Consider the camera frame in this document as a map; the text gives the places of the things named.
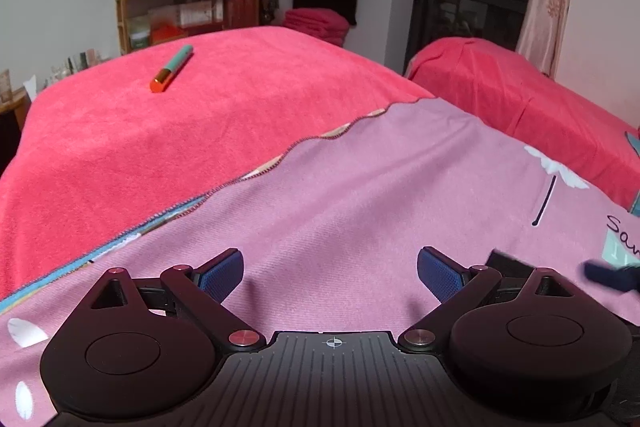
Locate red books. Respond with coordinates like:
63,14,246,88
224,0,259,30

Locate stack of red towels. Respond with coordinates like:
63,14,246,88
284,8,350,46

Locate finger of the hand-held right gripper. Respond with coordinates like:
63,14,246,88
584,259,640,294

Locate orange box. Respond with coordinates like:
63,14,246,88
150,23,184,46

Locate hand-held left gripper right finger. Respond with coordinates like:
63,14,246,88
397,246,583,350

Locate teal and orange tube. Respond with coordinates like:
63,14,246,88
150,45,194,94

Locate pink printed blanket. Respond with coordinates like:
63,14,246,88
0,99,640,427

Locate wooden side table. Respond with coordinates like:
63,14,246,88
0,87,32,134

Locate red bed blanket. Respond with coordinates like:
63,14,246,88
0,26,436,300

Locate red pillow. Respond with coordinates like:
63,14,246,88
404,38,640,208

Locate row of small bottles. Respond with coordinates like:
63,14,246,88
44,48,103,86

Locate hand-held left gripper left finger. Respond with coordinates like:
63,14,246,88
85,248,266,350

